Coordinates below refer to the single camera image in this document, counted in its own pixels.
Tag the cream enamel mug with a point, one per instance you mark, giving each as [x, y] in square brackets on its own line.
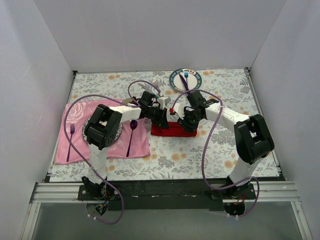
[127, 101]

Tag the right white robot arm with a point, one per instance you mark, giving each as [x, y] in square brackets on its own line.
[253, 139]

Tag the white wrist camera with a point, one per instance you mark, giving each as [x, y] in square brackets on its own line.
[163, 101]
[178, 110]

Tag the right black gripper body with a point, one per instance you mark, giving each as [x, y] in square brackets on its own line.
[188, 120]

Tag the white plate blue rim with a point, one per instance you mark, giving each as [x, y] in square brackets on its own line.
[194, 79]

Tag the red cloth napkin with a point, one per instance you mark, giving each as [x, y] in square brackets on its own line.
[174, 130]

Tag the blue fork on plate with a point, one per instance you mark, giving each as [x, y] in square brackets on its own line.
[186, 75]

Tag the teal handled fork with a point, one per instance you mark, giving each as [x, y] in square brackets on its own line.
[157, 87]

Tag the blue floral plate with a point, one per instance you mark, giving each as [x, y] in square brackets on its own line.
[119, 131]

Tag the purple knife on plate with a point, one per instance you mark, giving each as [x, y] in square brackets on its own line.
[184, 82]

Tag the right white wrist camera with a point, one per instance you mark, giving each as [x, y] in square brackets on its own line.
[178, 110]

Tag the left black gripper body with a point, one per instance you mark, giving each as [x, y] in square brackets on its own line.
[159, 115]

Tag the purple spoon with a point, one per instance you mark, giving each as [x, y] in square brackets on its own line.
[133, 125]

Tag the pink floral placemat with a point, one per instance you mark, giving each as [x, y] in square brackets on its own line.
[75, 120]

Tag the teal handled knife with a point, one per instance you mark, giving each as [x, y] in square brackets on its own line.
[145, 88]

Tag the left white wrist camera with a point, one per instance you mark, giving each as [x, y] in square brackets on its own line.
[163, 101]

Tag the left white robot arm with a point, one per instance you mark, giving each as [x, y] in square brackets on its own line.
[101, 131]

